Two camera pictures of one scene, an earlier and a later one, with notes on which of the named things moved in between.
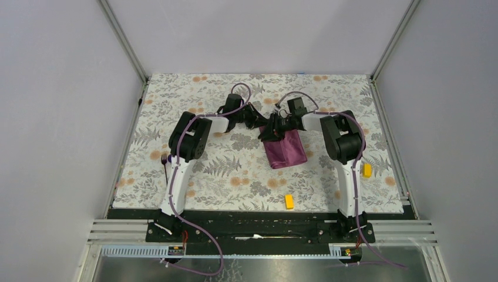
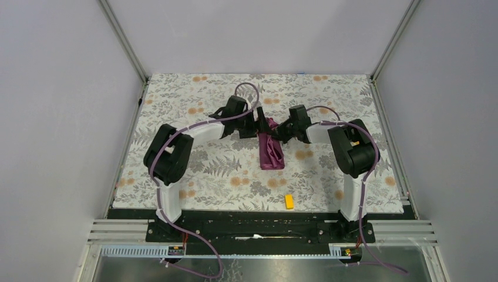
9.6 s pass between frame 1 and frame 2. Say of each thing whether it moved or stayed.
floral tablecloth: stayed
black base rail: stayed
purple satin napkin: moved
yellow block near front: stayed
